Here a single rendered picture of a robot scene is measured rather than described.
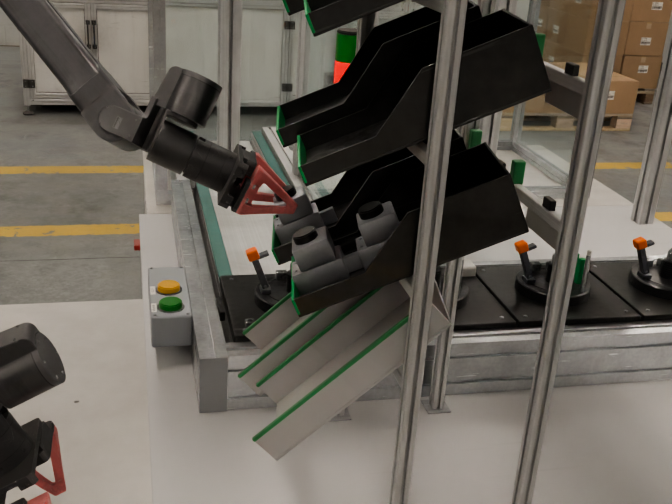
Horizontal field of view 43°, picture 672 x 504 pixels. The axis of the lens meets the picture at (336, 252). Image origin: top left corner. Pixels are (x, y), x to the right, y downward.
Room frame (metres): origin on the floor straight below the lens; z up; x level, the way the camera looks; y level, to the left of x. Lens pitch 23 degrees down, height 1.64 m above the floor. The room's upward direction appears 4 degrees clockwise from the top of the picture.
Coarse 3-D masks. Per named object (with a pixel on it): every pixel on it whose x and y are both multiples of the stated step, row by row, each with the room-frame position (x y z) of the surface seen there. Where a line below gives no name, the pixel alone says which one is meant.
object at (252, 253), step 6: (246, 252) 1.35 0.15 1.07; (252, 252) 1.35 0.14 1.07; (264, 252) 1.36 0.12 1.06; (252, 258) 1.35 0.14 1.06; (258, 258) 1.35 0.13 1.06; (258, 264) 1.36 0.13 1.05; (258, 270) 1.36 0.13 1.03; (258, 276) 1.36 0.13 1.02; (264, 276) 1.36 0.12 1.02; (264, 282) 1.36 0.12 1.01; (264, 288) 1.36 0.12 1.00
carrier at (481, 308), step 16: (464, 256) 1.39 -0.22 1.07; (464, 272) 1.54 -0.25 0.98; (464, 288) 1.44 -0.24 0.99; (480, 288) 1.49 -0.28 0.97; (464, 304) 1.40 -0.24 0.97; (480, 304) 1.42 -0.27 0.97; (496, 304) 1.42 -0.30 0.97; (464, 320) 1.35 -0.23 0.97; (480, 320) 1.35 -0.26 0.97; (496, 320) 1.36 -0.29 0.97; (512, 320) 1.36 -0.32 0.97
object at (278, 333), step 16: (288, 304) 1.16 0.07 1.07; (336, 304) 1.04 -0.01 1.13; (352, 304) 1.04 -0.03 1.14; (256, 320) 1.16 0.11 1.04; (272, 320) 1.16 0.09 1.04; (288, 320) 1.16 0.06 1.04; (304, 320) 1.04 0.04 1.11; (320, 320) 1.04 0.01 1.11; (256, 336) 1.16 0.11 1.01; (272, 336) 1.16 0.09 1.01; (288, 336) 1.03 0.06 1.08; (304, 336) 1.04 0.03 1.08; (272, 352) 1.03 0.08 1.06; (288, 352) 1.03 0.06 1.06; (256, 368) 1.03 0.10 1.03; (272, 368) 1.03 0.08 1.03
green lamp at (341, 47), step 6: (342, 36) 1.57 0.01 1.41; (348, 36) 1.57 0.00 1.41; (354, 36) 1.57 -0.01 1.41; (336, 42) 1.59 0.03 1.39; (342, 42) 1.57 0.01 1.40; (348, 42) 1.57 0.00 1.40; (354, 42) 1.57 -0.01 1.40; (336, 48) 1.58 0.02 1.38; (342, 48) 1.57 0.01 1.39; (348, 48) 1.57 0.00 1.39; (354, 48) 1.57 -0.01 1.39; (336, 54) 1.58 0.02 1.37; (342, 54) 1.57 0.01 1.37; (348, 54) 1.57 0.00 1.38; (354, 54) 1.57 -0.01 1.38; (336, 60) 1.58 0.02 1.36; (342, 60) 1.57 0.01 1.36; (348, 60) 1.57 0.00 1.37
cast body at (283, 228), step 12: (288, 192) 1.09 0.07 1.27; (300, 192) 1.10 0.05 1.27; (276, 204) 1.08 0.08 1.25; (300, 204) 1.09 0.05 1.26; (312, 204) 1.12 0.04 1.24; (288, 216) 1.08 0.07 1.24; (300, 216) 1.08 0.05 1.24; (312, 216) 1.09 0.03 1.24; (324, 216) 1.11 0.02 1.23; (336, 216) 1.11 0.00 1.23; (276, 228) 1.08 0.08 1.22; (288, 228) 1.08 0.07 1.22; (300, 228) 1.08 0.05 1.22; (288, 240) 1.08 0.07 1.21
